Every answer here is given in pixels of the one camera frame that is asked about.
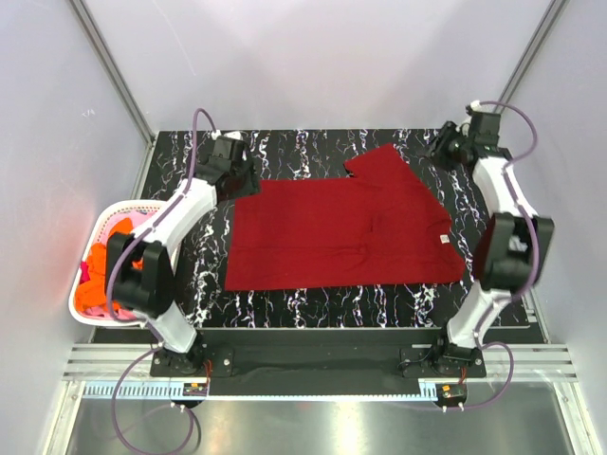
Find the red t-shirt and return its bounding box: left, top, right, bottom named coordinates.
left=225, top=144, right=466, bottom=291

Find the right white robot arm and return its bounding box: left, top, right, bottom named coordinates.
left=424, top=101, right=555, bottom=376

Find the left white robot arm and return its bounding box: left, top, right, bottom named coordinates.
left=105, top=132, right=260, bottom=375

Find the pink t-shirt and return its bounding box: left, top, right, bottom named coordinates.
left=84, top=209, right=162, bottom=319

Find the white plastic laundry basket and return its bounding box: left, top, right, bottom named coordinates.
left=67, top=199, right=166, bottom=327

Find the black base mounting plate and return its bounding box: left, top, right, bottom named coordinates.
left=151, top=328, right=487, bottom=379

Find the magenta garment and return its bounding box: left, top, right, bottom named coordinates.
left=79, top=261, right=90, bottom=284

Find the orange t-shirt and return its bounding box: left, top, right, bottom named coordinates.
left=74, top=216, right=143, bottom=317

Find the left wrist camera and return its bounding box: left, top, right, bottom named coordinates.
left=212, top=131, right=243, bottom=140

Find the right aluminium frame post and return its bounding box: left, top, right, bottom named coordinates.
left=485, top=0, right=569, bottom=126

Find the aluminium frame post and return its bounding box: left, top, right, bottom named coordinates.
left=66, top=0, right=156, bottom=147
left=485, top=0, right=569, bottom=126

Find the left aluminium frame post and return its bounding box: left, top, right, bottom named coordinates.
left=66, top=0, right=156, bottom=147

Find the slotted cable duct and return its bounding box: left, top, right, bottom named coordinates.
left=83, top=379, right=437, bottom=403

